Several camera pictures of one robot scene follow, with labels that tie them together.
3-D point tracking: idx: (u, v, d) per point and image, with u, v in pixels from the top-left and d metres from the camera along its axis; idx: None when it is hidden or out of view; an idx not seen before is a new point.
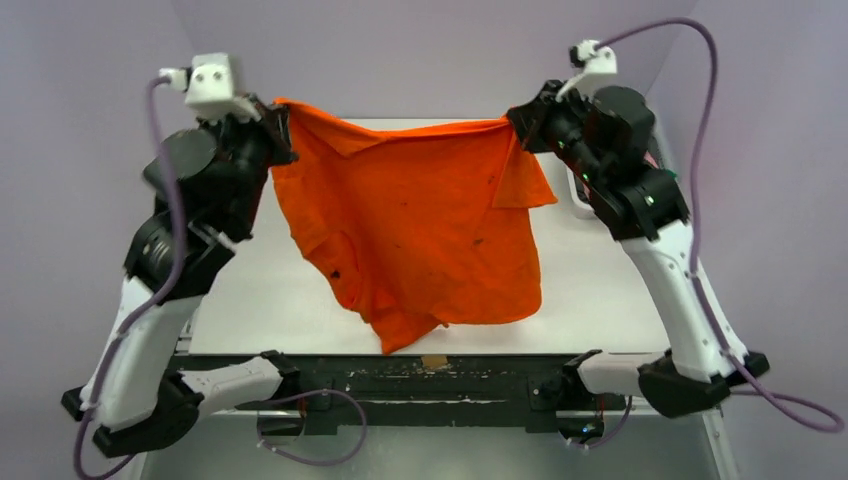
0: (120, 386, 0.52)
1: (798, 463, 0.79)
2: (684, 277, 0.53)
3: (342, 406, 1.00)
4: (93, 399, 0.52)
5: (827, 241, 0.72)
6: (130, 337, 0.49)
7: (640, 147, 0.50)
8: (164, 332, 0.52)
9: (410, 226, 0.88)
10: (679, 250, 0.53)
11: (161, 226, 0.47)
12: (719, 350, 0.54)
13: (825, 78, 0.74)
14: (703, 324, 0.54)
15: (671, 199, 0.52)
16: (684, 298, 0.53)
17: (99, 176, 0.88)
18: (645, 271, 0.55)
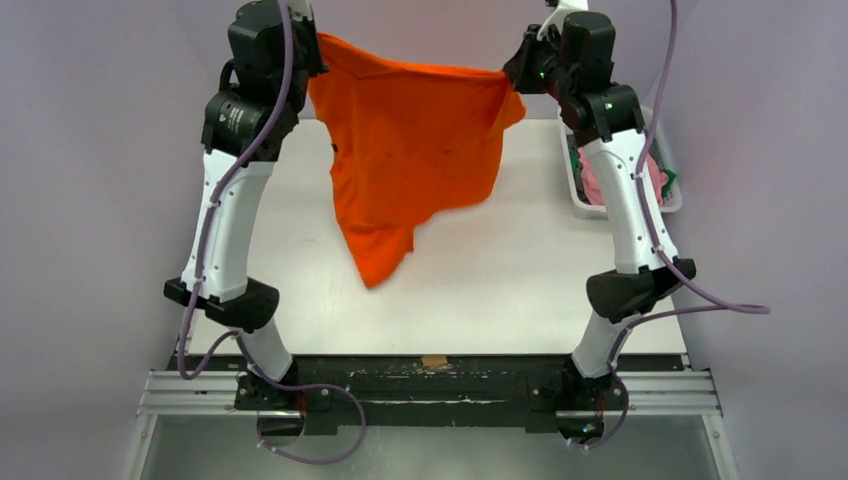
0: (218, 253, 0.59)
1: (801, 465, 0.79)
2: (630, 178, 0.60)
3: (342, 403, 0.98)
4: (199, 274, 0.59)
5: (833, 245, 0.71)
6: (223, 205, 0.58)
7: (602, 56, 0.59)
8: (248, 198, 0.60)
9: (398, 145, 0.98)
10: (629, 153, 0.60)
11: (233, 100, 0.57)
12: (649, 243, 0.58)
13: (823, 79, 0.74)
14: (638, 222, 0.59)
15: (629, 109, 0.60)
16: (623, 190, 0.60)
17: (101, 179, 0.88)
18: (600, 173, 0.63)
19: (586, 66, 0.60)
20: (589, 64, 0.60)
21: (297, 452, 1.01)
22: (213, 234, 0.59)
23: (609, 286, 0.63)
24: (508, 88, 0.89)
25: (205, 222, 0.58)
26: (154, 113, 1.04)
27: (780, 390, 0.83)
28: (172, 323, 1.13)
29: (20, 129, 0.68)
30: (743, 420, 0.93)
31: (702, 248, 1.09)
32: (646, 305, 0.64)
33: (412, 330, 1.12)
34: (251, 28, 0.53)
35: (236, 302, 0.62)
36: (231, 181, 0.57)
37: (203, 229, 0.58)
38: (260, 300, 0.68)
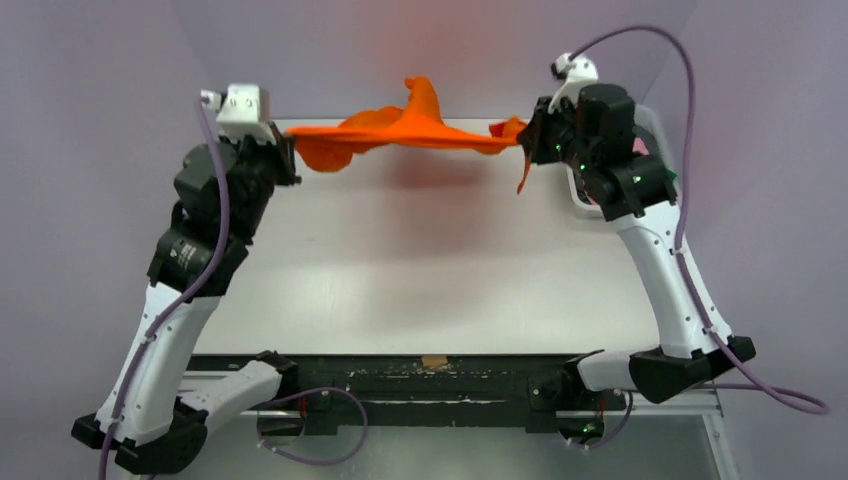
0: (142, 394, 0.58)
1: (799, 465, 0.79)
2: (669, 253, 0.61)
3: (342, 404, 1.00)
4: (117, 413, 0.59)
5: (832, 245, 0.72)
6: (157, 341, 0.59)
7: (624, 128, 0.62)
8: (184, 338, 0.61)
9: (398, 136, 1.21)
10: (665, 228, 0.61)
11: (179, 239, 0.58)
12: (701, 326, 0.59)
13: (824, 82, 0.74)
14: (686, 302, 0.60)
15: (658, 180, 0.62)
16: (666, 271, 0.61)
17: (100, 181, 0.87)
18: (637, 252, 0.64)
19: (606, 139, 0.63)
20: (612, 136, 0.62)
21: (297, 453, 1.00)
22: (141, 371, 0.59)
23: (663, 373, 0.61)
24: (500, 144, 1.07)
25: (139, 353, 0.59)
26: (153, 114, 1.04)
27: (779, 390, 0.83)
28: None
29: None
30: (743, 421, 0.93)
31: (703, 249, 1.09)
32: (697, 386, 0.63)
33: (411, 328, 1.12)
34: (195, 179, 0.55)
35: (153, 452, 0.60)
36: (171, 316, 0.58)
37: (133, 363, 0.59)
38: (185, 444, 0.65)
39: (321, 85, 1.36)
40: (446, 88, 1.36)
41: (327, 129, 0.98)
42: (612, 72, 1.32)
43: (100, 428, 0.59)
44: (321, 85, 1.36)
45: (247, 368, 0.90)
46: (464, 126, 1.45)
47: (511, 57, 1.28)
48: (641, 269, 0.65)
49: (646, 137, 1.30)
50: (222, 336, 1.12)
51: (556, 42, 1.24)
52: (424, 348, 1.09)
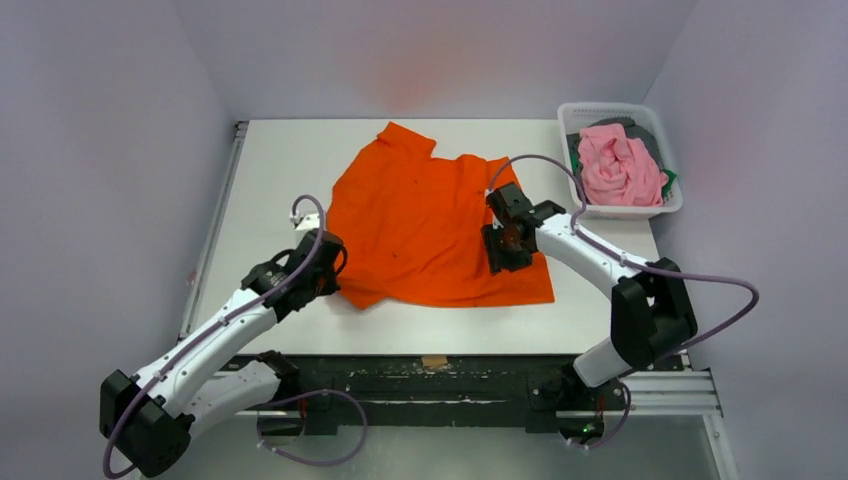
0: (195, 362, 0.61)
1: (798, 467, 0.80)
2: (571, 235, 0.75)
3: (342, 405, 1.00)
4: (164, 371, 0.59)
5: (833, 250, 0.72)
6: (230, 326, 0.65)
7: (513, 194, 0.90)
8: (244, 335, 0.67)
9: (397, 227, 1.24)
10: (562, 225, 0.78)
11: (268, 271, 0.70)
12: (619, 263, 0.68)
13: (826, 80, 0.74)
14: (597, 254, 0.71)
15: (546, 205, 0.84)
16: (571, 245, 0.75)
17: (102, 183, 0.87)
18: (561, 252, 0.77)
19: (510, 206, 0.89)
20: (510, 202, 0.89)
21: (297, 453, 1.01)
22: (202, 345, 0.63)
23: (619, 324, 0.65)
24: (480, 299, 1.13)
25: (209, 328, 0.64)
26: (154, 112, 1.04)
27: (778, 393, 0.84)
28: (171, 324, 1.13)
29: (17, 128, 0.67)
30: (744, 421, 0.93)
31: (703, 248, 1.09)
32: (673, 329, 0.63)
33: (411, 327, 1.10)
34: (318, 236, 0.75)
35: (169, 425, 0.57)
36: (247, 310, 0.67)
37: (199, 336, 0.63)
38: (177, 442, 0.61)
39: (321, 86, 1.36)
40: (447, 87, 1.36)
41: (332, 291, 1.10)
42: (612, 71, 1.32)
43: (136, 382, 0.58)
44: (321, 85, 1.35)
45: (249, 370, 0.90)
46: (464, 126, 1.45)
47: (512, 57, 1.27)
48: (571, 262, 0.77)
49: (646, 136, 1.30)
50: None
51: (556, 41, 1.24)
52: (424, 348, 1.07)
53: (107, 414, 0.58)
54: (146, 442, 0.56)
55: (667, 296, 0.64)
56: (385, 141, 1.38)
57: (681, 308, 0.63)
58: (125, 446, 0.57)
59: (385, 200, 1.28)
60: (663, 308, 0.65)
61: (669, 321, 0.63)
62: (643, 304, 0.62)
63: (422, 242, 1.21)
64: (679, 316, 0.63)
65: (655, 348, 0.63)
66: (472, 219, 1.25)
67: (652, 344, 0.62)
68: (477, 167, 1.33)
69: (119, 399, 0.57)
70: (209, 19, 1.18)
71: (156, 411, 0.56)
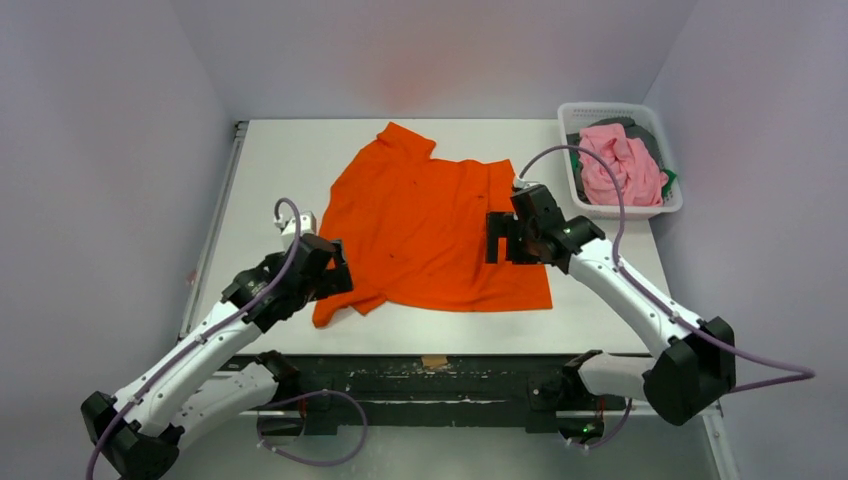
0: (171, 385, 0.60)
1: (796, 467, 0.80)
2: (613, 271, 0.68)
3: (342, 406, 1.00)
4: (139, 394, 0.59)
5: (832, 249, 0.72)
6: (207, 345, 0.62)
7: (546, 198, 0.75)
8: (225, 352, 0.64)
9: (399, 226, 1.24)
10: (604, 254, 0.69)
11: (251, 280, 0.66)
12: (667, 317, 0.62)
13: (824, 80, 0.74)
14: (645, 302, 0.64)
15: (582, 227, 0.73)
16: (615, 284, 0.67)
17: (102, 184, 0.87)
18: (595, 283, 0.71)
19: (538, 216, 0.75)
20: (541, 213, 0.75)
21: (296, 453, 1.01)
22: (178, 366, 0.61)
23: (660, 379, 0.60)
24: (480, 304, 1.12)
25: (186, 348, 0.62)
26: (154, 112, 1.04)
27: (777, 393, 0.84)
28: (171, 324, 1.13)
29: (18, 128, 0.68)
30: (743, 420, 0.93)
31: (703, 248, 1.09)
32: (716, 388, 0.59)
33: (410, 327, 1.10)
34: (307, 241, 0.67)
35: (148, 448, 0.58)
36: (225, 328, 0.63)
37: (176, 356, 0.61)
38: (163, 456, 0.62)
39: (320, 85, 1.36)
40: (447, 87, 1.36)
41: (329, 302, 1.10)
42: (612, 71, 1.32)
43: (113, 405, 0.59)
44: (320, 85, 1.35)
45: (249, 374, 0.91)
46: (464, 126, 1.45)
47: (512, 57, 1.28)
48: (606, 296, 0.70)
49: (646, 136, 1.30)
50: None
51: (556, 41, 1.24)
52: (424, 347, 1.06)
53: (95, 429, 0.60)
54: (124, 467, 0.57)
55: (714, 356, 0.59)
56: (385, 141, 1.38)
57: (727, 370, 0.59)
58: (110, 463, 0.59)
59: (383, 203, 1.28)
60: (707, 366, 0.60)
61: (712, 382, 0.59)
62: (694, 373, 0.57)
63: (420, 246, 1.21)
64: (722, 377, 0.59)
65: (691, 407, 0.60)
66: (471, 221, 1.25)
67: (691, 406, 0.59)
68: (476, 171, 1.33)
69: (99, 420, 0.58)
70: (209, 20, 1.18)
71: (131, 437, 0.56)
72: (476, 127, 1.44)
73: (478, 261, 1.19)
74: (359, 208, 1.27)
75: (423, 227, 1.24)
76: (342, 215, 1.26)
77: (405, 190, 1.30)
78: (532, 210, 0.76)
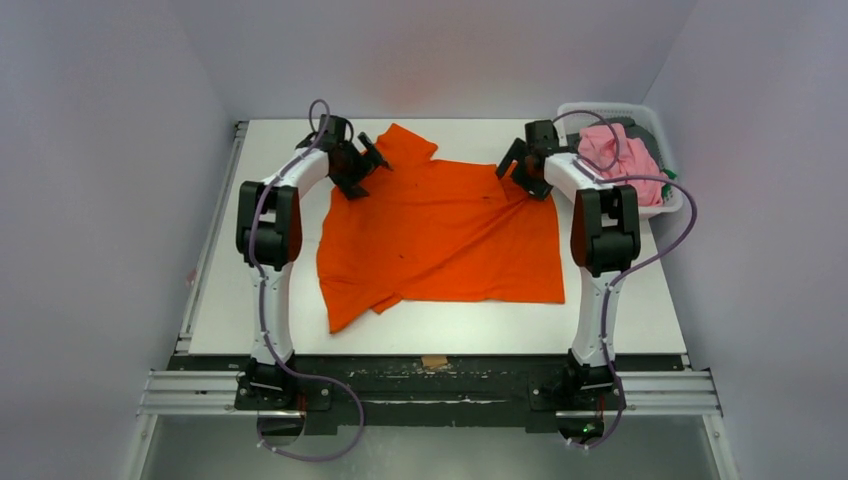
0: (298, 172, 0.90)
1: (801, 467, 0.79)
2: (569, 163, 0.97)
3: (343, 403, 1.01)
4: (275, 176, 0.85)
5: (835, 246, 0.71)
6: (306, 159, 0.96)
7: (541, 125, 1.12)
8: (312, 170, 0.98)
9: (402, 227, 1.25)
10: (567, 157, 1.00)
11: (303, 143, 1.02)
12: (591, 181, 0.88)
13: (823, 81, 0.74)
14: (580, 176, 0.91)
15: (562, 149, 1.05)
16: (567, 171, 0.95)
17: (101, 184, 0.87)
18: (560, 177, 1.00)
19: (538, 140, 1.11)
20: (541, 138, 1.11)
21: (297, 453, 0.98)
22: (296, 168, 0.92)
23: (578, 224, 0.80)
24: (505, 297, 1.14)
25: (296, 160, 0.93)
26: (153, 112, 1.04)
27: (781, 391, 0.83)
28: (171, 322, 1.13)
29: (14, 132, 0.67)
30: (746, 419, 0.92)
31: (702, 248, 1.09)
32: (617, 240, 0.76)
33: (419, 330, 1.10)
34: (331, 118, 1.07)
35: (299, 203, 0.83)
36: (311, 152, 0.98)
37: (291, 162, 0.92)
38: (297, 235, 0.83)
39: (320, 85, 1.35)
40: (447, 88, 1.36)
41: (340, 309, 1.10)
42: (612, 72, 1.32)
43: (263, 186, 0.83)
44: (320, 84, 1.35)
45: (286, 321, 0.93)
46: (465, 127, 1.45)
47: (512, 57, 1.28)
48: (563, 185, 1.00)
49: (646, 136, 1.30)
50: (221, 334, 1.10)
51: (556, 42, 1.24)
52: (424, 348, 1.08)
53: (244, 218, 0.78)
54: (284, 216, 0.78)
55: (621, 216, 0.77)
56: (384, 143, 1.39)
57: (629, 226, 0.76)
58: (265, 232, 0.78)
59: (388, 206, 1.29)
60: (616, 227, 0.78)
61: (617, 236, 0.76)
62: (595, 213, 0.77)
63: (429, 245, 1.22)
64: (625, 233, 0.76)
65: (599, 250, 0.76)
66: (476, 220, 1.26)
67: (596, 245, 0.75)
68: (487, 179, 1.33)
69: (256, 195, 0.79)
70: (209, 21, 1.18)
71: (290, 190, 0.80)
72: (475, 128, 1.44)
73: (489, 257, 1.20)
74: (356, 216, 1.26)
75: (429, 225, 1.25)
76: (339, 223, 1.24)
77: (400, 192, 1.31)
78: (534, 135, 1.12)
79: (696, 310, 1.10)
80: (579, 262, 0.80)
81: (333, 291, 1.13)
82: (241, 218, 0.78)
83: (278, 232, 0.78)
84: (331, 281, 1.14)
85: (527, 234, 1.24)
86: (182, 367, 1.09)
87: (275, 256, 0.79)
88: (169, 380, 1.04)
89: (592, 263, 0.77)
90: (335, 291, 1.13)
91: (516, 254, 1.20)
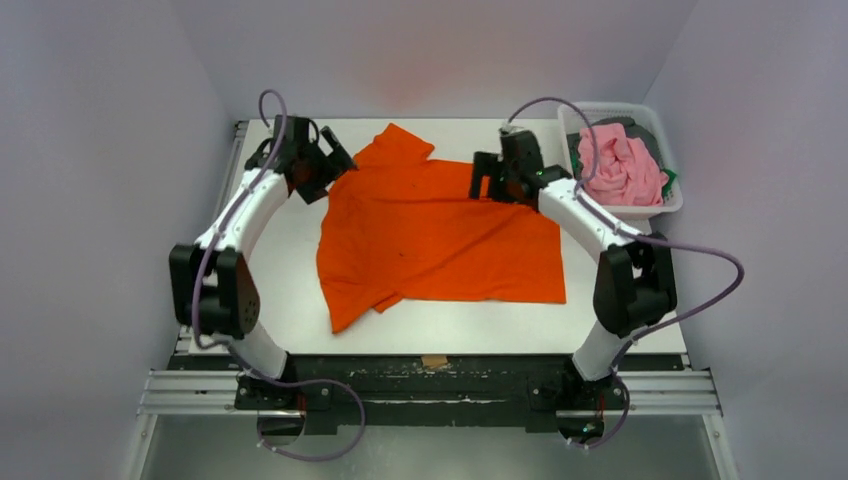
0: (244, 219, 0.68)
1: (800, 467, 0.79)
2: (572, 200, 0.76)
3: (343, 403, 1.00)
4: (218, 227, 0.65)
5: (834, 246, 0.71)
6: (255, 193, 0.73)
7: (523, 136, 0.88)
8: (268, 201, 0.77)
9: (403, 228, 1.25)
10: (565, 189, 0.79)
11: (253, 162, 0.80)
12: (612, 231, 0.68)
13: (823, 81, 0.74)
14: (594, 221, 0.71)
15: (554, 170, 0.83)
16: (573, 212, 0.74)
17: (102, 183, 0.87)
18: (558, 214, 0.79)
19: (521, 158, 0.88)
20: (524, 155, 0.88)
21: (297, 453, 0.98)
22: (243, 208, 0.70)
23: (605, 287, 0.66)
24: (505, 297, 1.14)
25: (242, 195, 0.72)
26: (153, 112, 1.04)
27: (781, 392, 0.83)
28: (171, 323, 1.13)
29: (15, 132, 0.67)
30: (746, 419, 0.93)
31: (702, 248, 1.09)
32: (652, 300, 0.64)
33: (419, 330, 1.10)
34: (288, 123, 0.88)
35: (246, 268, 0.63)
36: (264, 179, 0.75)
37: (236, 201, 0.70)
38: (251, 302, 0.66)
39: (319, 84, 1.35)
40: (446, 88, 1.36)
41: (340, 309, 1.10)
42: (612, 71, 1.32)
43: (202, 243, 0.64)
44: (319, 84, 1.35)
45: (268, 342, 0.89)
46: (465, 127, 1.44)
47: (511, 57, 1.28)
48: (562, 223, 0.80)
49: (646, 136, 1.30)
50: None
51: (555, 41, 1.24)
52: (424, 347, 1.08)
53: (181, 289, 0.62)
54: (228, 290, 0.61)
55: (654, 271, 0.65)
56: (382, 143, 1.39)
57: (664, 282, 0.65)
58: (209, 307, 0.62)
59: (388, 206, 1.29)
60: (646, 280, 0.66)
61: (651, 294, 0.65)
62: (629, 278, 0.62)
63: (429, 245, 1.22)
64: (660, 290, 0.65)
65: (634, 313, 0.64)
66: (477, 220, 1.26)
67: (632, 311, 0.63)
68: None
69: (193, 261, 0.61)
70: (209, 20, 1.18)
71: (233, 255, 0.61)
72: (475, 128, 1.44)
73: (489, 258, 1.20)
74: (357, 216, 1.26)
75: (429, 225, 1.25)
76: (340, 223, 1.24)
77: (401, 191, 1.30)
78: (517, 151, 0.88)
79: (696, 310, 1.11)
80: (607, 325, 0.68)
81: (333, 291, 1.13)
82: (179, 289, 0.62)
83: (225, 306, 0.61)
84: (332, 281, 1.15)
85: (528, 234, 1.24)
86: (182, 367, 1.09)
87: (228, 329, 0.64)
88: (169, 380, 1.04)
89: (625, 327, 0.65)
90: (334, 292, 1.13)
91: (516, 254, 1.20)
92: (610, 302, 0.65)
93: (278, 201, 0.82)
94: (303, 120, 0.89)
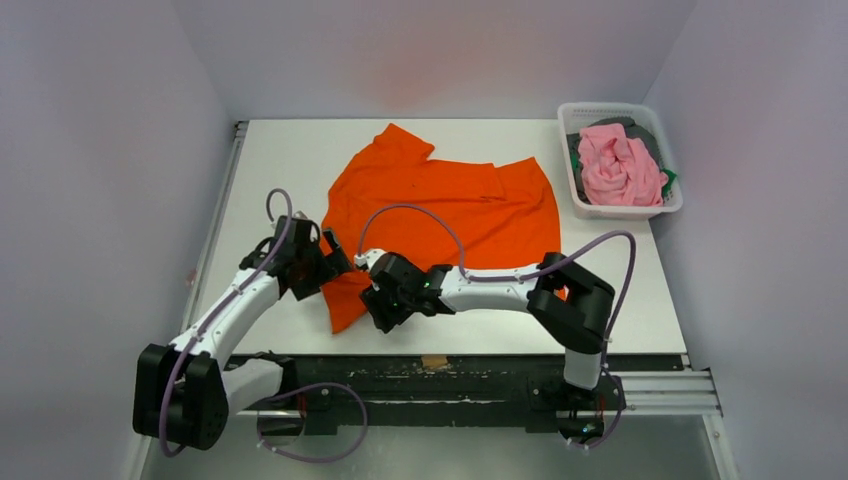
0: (227, 323, 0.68)
1: (800, 467, 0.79)
2: (469, 283, 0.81)
3: (342, 403, 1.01)
4: (198, 332, 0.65)
5: (833, 245, 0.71)
6: (245, 293, 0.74)
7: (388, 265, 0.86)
8: (257, 301, 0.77)
9: (402, 228, 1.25)
10: (457, 285, 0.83)
11: (250, 259, 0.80)
12: (517, 282, 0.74)
13: (823, 80, 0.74)
14: (497, 284, 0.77)
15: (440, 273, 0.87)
16: (475, 290, 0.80)
17: (102, 183, 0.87)
18: (471, 301, 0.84)
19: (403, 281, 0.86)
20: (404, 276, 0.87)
21: (297, 453, 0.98)
22: (226, 311, 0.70)
23: (557, 331, 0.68)
24: None
25: (228, 296, 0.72)
26: (152, 112, 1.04)
27: (780, 391, 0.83)
28: (171, 323, 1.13)
29: (16, 130, 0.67)
30: (746, 420, 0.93)
31: (702, 249, 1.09)
32: (596, 302, 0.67)
33: (420, 329, 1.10)
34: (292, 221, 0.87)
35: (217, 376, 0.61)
36: (255, 280, 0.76)
37: (221, 304, 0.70)
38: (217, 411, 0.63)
39: (319, 84, 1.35)
40: (446, 88, 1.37)
41: (340, 309, 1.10)
42: (612, 72, 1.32)
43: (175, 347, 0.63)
44: (319, 84, 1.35)
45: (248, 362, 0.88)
46: (465, 127, 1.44)
47: (511, 58, 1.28)
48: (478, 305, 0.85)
49: (646, 136, 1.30)
50: None
51: (555, 42, 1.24)
52: (424, 347, 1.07)
53: (145, 396, 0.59)
54: (193, 402, 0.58)
55: (572, 280, 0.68)
56: (382, 143, 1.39)
57: (588, 282, 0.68)
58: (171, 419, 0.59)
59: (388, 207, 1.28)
60: (576, 293, 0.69)
61: (589, 297, 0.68)
62: (561, 307, 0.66)
63: (429, 244, 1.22)
64: (593, 289, 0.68)
65: (595, 325, 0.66)
66: (477, 220, 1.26)
67: (591, 326, 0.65)
68: (486, 178, 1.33)
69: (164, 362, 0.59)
70: (209, 20, 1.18)
71: (206, 363, 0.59)
72: (475, 128, 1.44)
73: (490, 257, 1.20)
74: (357, 215, 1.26)
75: (429, 225, 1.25)
76: (340, 223, 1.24)
77: (400, 191, 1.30)
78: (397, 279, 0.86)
79: (696, 310, 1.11)
80: (589, 351, 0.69)
81: (332, 290, 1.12)
82: (141, 397, 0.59)
83: (188, 417, 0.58)
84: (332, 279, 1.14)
85: (528, 234, 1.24)
86: None
87: (187, 440, 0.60)
88: None
89: (601, 339, 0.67)
90: (333, 290, 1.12)
91: (516, 254, 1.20)
92: (570, 337, 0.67)
93: (270, 301, 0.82)
94: (308, 225, 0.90)
